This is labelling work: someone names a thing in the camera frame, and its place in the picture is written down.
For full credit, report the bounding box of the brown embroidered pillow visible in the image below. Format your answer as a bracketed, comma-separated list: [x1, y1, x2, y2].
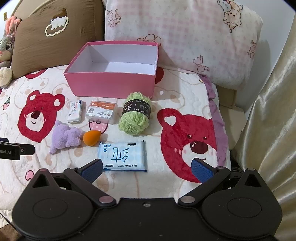
[10, 8, 104, 79]

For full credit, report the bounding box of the green yarn ball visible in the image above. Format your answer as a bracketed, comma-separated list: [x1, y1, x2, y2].
[118, 92, 153, 135]

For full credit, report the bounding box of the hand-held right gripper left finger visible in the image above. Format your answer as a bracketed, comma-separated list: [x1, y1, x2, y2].
[31, 158, 116, 207]

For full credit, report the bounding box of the orange makeup sponge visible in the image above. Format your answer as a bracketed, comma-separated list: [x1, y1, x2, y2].
[83, 130, 102, 147]

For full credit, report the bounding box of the blue wet wipes pack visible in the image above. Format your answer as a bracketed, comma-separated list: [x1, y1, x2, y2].
[98, 141, 148, 173]

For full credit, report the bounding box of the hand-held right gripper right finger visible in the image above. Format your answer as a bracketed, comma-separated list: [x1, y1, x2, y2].
[178, 158, 266, 207]

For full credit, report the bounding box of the pink cardboard box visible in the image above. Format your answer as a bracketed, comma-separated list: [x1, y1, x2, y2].
[63, 42, 159, 99]

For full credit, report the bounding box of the pink checked pillow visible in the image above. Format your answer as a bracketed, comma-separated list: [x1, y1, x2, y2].
[103, 0, 264, 90]

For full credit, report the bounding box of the gold satin curtain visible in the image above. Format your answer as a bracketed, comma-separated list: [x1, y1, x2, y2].
[231, 30, 296, 193]

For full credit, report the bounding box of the small white tissue packet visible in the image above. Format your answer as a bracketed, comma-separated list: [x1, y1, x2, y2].
[67, 100, 84, 124]

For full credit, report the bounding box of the clear plastic box orange label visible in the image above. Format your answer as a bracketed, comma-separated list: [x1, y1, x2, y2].
[86, 100, 118, 125]

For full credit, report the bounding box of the purple plush toy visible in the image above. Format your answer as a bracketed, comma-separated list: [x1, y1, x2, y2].
[49, 120, 84, 155]

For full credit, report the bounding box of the grey rabbit plush toy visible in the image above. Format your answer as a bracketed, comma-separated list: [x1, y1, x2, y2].
[0, 16, 22, 88]

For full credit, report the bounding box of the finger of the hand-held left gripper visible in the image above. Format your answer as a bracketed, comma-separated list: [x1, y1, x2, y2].
[20, 145, 35, 156]

